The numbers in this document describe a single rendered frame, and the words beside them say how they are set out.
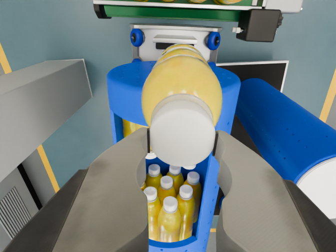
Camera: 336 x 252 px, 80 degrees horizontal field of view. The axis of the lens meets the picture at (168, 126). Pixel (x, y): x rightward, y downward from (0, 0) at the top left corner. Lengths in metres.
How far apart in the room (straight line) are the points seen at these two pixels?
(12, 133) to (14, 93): 0.17
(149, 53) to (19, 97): 0.67
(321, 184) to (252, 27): 0.54
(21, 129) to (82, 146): 1.01
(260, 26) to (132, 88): 0.35
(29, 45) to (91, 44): 0.46
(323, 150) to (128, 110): 0.64
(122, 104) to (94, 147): 1.64
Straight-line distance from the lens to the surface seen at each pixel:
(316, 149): 0.82
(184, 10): 0.64
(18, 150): 1.09
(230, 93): 0.38
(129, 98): 0.35
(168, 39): 0.49
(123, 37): 1.58
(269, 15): 0.58
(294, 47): 1.76
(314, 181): 0.81
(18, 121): 1.08
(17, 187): 2.42
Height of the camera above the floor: 1.54
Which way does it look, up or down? 62 degrees down
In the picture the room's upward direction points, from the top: 176 degrees counter-clockwise
